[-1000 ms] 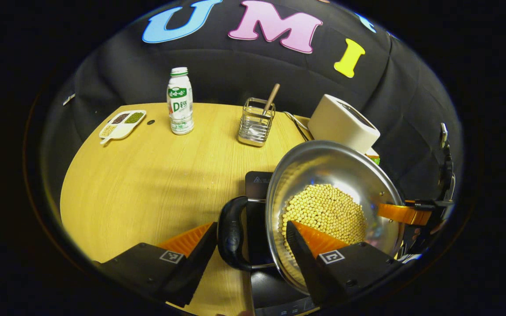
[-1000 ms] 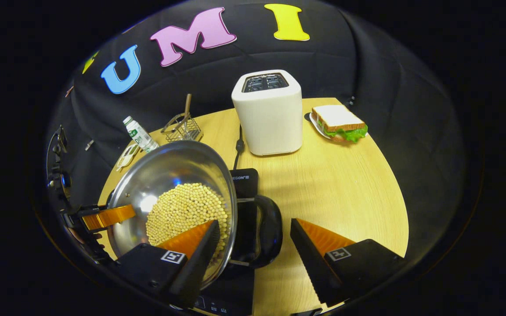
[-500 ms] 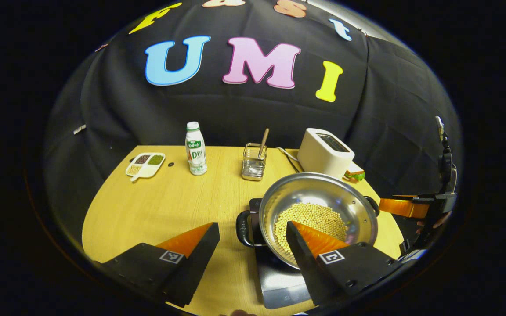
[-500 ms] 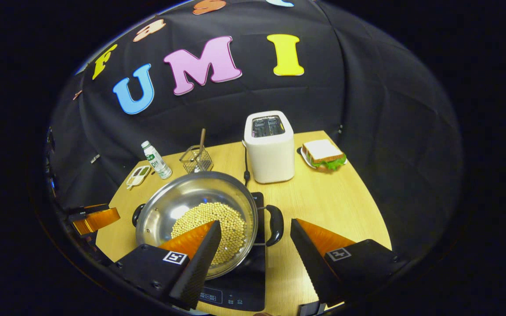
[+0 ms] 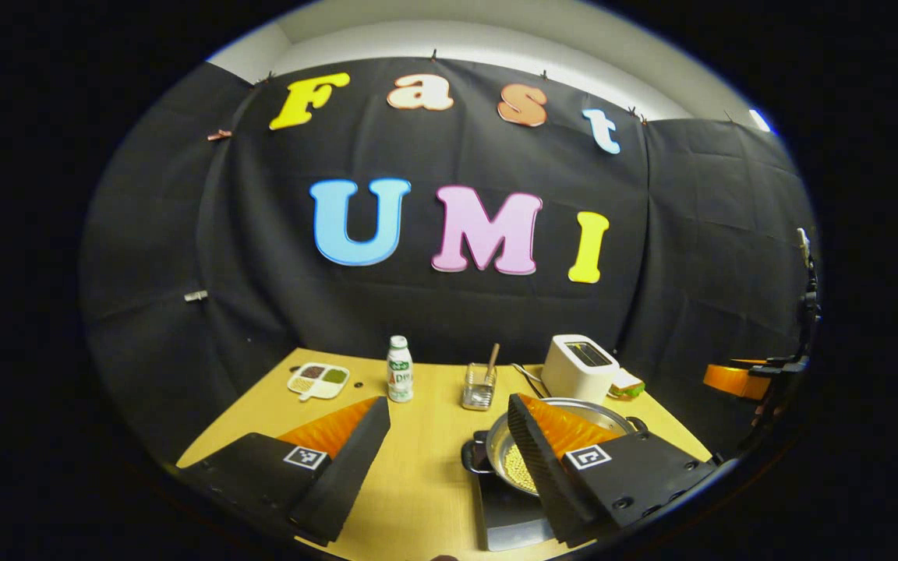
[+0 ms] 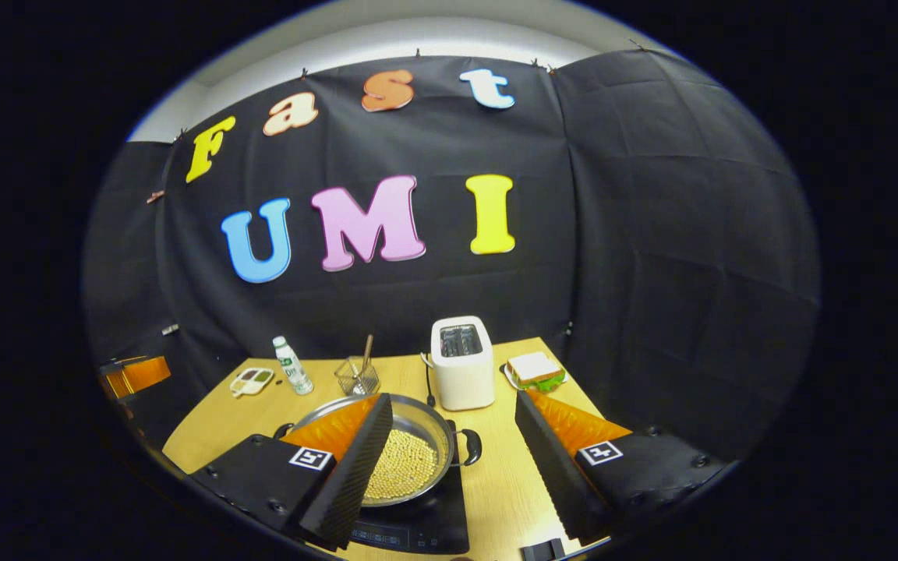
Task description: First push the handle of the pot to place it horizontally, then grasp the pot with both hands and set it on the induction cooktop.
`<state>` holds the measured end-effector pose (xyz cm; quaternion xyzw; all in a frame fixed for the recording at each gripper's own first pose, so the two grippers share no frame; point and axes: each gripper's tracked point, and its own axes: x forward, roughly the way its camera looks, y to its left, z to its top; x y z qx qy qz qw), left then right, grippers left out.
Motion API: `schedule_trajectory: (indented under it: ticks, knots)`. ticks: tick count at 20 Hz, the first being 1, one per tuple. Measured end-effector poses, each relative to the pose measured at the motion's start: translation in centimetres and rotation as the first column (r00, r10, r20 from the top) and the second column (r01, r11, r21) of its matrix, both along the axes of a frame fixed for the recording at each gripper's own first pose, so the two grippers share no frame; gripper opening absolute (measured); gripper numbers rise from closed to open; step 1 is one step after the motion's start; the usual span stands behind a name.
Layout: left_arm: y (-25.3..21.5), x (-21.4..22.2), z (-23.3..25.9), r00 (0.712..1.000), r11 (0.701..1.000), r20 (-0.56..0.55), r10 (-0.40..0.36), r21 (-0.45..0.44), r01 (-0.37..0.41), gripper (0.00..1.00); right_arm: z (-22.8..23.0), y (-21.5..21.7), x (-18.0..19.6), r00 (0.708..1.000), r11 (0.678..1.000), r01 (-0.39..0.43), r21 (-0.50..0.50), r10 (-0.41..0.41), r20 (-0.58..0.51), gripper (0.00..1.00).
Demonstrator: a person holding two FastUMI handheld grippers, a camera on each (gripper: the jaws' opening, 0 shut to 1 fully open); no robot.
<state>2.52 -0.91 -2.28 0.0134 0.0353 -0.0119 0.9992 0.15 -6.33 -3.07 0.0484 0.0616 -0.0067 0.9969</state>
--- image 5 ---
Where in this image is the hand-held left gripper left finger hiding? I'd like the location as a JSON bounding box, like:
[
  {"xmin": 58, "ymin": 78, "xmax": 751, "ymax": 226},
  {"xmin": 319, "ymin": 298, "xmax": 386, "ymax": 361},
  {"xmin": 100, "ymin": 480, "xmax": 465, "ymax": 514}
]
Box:
[{"xmin": 176, "ymin": 396, "xmax": 392, "ymax": 548}]

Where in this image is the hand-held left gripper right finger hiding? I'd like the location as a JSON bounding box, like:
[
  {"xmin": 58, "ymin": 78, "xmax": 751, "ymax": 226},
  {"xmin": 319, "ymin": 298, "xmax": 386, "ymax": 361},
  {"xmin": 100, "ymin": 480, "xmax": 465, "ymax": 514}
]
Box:
[{"xmin": 507, "ymin": 392, "xmax": 719, "ymax": 549}]

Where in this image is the pile of yellow soybeans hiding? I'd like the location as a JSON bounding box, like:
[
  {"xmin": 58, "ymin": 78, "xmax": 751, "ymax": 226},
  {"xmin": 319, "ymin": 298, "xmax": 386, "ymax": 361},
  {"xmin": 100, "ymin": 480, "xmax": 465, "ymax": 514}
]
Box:
[{"xmin": 502, "ymin": 443, "xmax": 539, "ymax": 494}]

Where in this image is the stainless steel pot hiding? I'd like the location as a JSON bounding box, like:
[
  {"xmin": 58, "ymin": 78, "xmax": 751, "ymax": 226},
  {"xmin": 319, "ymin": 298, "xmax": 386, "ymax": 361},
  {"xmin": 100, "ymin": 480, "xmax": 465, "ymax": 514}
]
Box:
[{"xmin": 461, "ymin": 397, "xmax": 650, "ymax": 497}]

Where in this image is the black induction cooktop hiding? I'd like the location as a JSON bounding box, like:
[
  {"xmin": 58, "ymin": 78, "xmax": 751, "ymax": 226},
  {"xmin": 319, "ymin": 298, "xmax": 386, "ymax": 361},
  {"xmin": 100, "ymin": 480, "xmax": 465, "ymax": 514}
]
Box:
[{"xmin": 471, "ymin": 429, "xmax": 559, "ymax": 552}]

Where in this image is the white divided bean dish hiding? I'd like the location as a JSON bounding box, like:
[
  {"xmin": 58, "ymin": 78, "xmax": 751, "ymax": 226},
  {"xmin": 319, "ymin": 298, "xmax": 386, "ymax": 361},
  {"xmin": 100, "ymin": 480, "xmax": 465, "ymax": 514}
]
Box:
[{"xmin": 287, "ymin": 362, "xmax": 351, "ymax": 402}]

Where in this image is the white toaster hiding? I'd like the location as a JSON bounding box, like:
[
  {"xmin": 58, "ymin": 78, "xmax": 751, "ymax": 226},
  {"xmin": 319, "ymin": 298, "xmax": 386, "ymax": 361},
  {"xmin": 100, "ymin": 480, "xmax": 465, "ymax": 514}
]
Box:
[{"xmin": 541, "ymin": 334, "xmax": 621, "ymax": 404}]

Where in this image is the toy sandwich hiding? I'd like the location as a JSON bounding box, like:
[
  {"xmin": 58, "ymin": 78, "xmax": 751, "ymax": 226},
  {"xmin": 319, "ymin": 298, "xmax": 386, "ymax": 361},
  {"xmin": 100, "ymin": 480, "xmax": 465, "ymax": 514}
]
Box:
[{"xmin": 609, "ymin": 369, "xmax": 646, "ymax": 400}]

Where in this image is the white green-label milk bottle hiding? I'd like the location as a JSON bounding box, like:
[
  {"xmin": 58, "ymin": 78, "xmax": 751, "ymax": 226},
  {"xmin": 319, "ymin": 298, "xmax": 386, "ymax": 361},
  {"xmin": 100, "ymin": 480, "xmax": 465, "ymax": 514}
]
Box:
[{"xmin": 386, "ymin": 335, "xmax": 415, "ymax": 404}]

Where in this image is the black backdrop cloth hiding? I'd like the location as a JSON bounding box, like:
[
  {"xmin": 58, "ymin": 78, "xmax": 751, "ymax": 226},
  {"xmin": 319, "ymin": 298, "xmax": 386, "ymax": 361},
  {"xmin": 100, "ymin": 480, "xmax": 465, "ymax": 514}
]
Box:
[{"xmin": 79, "ymin": 56, "xmax": 820, "ymax": 468}]

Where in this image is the black power cable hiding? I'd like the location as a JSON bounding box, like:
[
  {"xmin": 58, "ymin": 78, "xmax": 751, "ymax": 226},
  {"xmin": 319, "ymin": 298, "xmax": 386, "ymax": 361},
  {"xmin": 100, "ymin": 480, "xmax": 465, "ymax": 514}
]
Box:
[{"xmin": 511, "ymin": 362, "xmax": 550, "ymax": 400}]

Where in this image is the metal wire utensil holder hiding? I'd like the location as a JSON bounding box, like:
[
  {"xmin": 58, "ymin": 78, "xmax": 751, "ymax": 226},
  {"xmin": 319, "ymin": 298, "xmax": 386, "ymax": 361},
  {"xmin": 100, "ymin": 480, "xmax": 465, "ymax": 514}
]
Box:
[{"xmin": 461, "ymin": 362, "xmax": 498, "ymax": 411}]

